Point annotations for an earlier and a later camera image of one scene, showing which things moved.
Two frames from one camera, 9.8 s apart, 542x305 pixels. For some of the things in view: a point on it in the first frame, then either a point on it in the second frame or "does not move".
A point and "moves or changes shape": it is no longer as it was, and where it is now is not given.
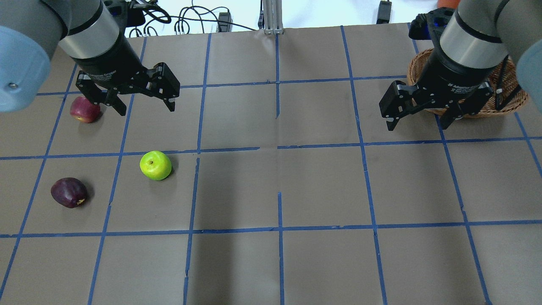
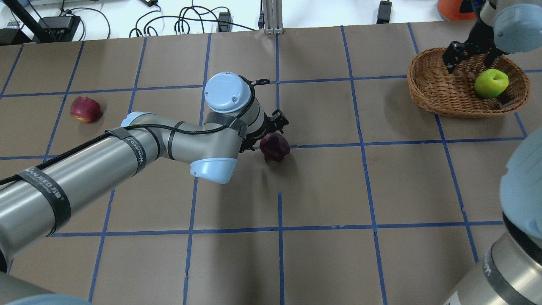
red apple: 83,110 does not move
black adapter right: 384,12 does not move
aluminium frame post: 273,17 does not move
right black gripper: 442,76 to 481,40
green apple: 155,165 moves or changes shape
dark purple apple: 70,192 moves or changes shape
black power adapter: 224,27 does not move
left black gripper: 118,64 to 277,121
